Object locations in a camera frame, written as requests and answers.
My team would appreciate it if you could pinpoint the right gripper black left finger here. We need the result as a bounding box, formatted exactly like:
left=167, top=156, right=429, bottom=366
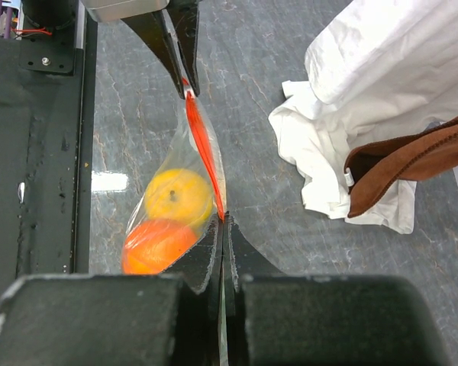
left=0, top=218, right=223, bottom=365

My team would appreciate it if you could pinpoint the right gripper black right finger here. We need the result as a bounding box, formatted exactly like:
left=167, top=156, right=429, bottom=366
left=223, top=217, right=450, bottom=365

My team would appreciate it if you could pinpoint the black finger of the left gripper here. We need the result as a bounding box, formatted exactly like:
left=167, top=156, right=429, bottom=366
left=167, top=0, right=200, bottom=96
left=122, top=11, right=185, bottom=99

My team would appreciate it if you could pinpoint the orange fruit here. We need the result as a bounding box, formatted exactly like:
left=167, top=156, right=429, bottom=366
left=121, top=219, right=198, bottom=275

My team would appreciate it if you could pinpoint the clear zip top bag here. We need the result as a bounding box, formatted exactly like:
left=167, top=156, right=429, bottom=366
left=125, top=85, right=227, bottom=365

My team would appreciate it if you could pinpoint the yellow lemon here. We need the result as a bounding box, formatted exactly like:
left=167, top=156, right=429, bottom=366
left=144, top=169, right=214, bottom=228

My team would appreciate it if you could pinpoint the brown cloth on hanger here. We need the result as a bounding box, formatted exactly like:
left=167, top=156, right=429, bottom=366
left=343, top=116, right=458, bottom=218

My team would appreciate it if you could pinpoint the white cloth on hanger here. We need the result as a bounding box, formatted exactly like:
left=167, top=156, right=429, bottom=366
left=269, top=1, right=458, bottom=234

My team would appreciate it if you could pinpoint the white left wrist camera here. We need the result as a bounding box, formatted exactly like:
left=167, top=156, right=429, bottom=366
left=81, top=0, right=170, bottom=22

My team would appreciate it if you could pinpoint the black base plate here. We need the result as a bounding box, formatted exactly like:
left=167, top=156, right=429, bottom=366
left=0, top=1, right=98, bottom=297

